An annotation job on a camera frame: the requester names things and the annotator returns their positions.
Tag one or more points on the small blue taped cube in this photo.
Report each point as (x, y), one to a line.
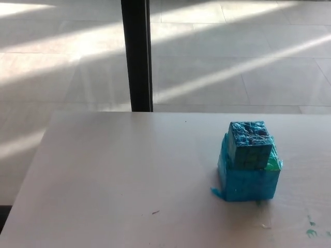
(244, 144)

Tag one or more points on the big blue taped cube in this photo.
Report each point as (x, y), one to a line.
(245, 184)

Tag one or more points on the black window frame post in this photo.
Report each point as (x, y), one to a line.
(137, 55)

